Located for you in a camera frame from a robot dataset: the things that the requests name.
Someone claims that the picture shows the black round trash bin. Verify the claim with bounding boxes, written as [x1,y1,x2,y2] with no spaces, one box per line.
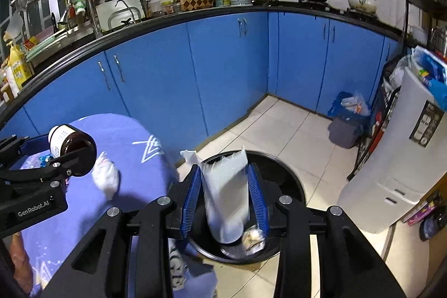
[178,149,306,264]

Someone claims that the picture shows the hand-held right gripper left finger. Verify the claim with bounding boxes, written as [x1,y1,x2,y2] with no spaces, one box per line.
[42,163,203,298]

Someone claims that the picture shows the chrome sink faucet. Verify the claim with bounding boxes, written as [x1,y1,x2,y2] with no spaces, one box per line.
[58,0,103,38]

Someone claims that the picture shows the clear snack bag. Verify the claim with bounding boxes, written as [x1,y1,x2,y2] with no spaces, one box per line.
[340,92,371,116]

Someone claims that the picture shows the person's left forearm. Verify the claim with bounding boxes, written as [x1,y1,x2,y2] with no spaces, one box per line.
[9,233,34,295]

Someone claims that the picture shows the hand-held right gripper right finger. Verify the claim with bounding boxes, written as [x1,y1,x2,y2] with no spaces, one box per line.
[246,163,407,298]

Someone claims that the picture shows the white floral pot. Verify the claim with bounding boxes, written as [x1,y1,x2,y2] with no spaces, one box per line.
[347,0,379,13]

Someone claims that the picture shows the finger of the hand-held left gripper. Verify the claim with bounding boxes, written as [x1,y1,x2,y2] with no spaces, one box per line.
[0,144,98,190]
[0,135,51,162]

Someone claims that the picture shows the blue kitchen cabinets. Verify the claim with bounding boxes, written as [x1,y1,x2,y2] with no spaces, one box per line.
[0,10,402,152]

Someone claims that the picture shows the brown glass jar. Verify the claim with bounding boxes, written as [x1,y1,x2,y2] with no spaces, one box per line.
[48,124,98,177]

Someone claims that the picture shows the crumpled white tissue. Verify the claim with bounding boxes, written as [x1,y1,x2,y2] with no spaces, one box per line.
[91,151,121,201]

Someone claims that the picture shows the white plastic pouch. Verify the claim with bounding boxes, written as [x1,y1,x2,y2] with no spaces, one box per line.
[180,146,250,244]

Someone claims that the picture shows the blue plastic bags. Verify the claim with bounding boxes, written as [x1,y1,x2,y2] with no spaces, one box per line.
[412,46,447,101]

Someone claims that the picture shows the grey bin with blue liner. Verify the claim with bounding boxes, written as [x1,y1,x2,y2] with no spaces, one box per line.
[328,91,371,149]

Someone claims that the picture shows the black kitchen countertop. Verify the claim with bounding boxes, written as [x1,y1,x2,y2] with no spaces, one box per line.
[0,0,420,124]

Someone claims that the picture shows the white plastic dish tub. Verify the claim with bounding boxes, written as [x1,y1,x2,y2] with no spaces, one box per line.
[96,0,145,31]

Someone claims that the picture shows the yellow packet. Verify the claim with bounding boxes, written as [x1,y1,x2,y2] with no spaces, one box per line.
[9,43,34,85]

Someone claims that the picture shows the crumpled clear wrapper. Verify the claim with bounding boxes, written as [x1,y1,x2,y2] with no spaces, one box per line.
[241,226,266,253]

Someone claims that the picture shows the white hanging plastic bag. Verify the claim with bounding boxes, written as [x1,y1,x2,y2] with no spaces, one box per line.
[389,55,409,89]

